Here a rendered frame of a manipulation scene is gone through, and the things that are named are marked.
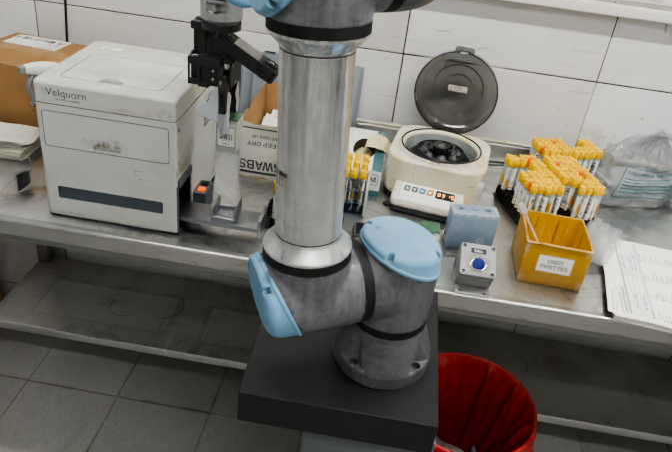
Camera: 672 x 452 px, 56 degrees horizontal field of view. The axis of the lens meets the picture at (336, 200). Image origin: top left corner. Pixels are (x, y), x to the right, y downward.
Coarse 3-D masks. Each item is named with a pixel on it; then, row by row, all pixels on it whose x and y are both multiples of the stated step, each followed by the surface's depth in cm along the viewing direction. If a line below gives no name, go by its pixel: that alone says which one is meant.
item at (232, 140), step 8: (240, 120) 123; (216, 128) 121; (232, 128) 121; (240, 128) 124; (216, 136) 122; (224, 136) 122; (232, 136) 122; (240, 136) 125; (216, 144) 123; (224, 144) 123; (232, 144) 123; (240, 144) 126; (232, 152) 123
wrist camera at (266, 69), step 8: (224, 40) 113; (232, 40) 113; (240, 40) 116; (224, 48) 113; (232, 48) 113; (240, 48) 113; (248, 48) 115; (232, 56) 114; (240, 56) 114; (248, 56) 113; (256, 56) 115; (264, 56) 117; (248, 64) 114; (256, 64) 114; (264, 64) 114; (272, 64) 115; (256, 72) 115; (264, 72) 114; (272, 72) 114; (264, 80) 115; (272, 80) 115
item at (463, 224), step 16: (464, 208) 135; (480, 208) 136; (496, 208) 137; (448, 224) 136; (464, 224) 135; (480, 224) 135; (496, 224) 135; (448, 240) 137; (464, 240) 137; (480, 240) 137
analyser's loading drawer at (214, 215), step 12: (180, 204) 135; (192, 204) 136; (204, 204) 136; (216, 204) 132; (228, 204) 135; (240, 204) 134; (180, 216) 131; (192, 216) 132; (204, 216) 132; (216, 216) 131; (228, 216) 133; (240, 216) 134; (252, 216) 134; (264, 216) 133; (228, 228) 132; (240, 228) 131; (252, 228) 130
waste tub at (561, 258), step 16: (528, 224) 139; (544, 224) 139; (560, 224) 138; (576, 224) 137; (528, 240) 127; (544, 240) 140; (560, 240) 140; (576, 240) 138; (528, 256) 128; (544, 256) 128; (560, 256) 127; (576, 256) 127; (592, 256) 126; (528, 272) 130; (544, 272) 130; (560, 272) 129; (576, 272) 128; (560, 288) 131; (576, 288) 130
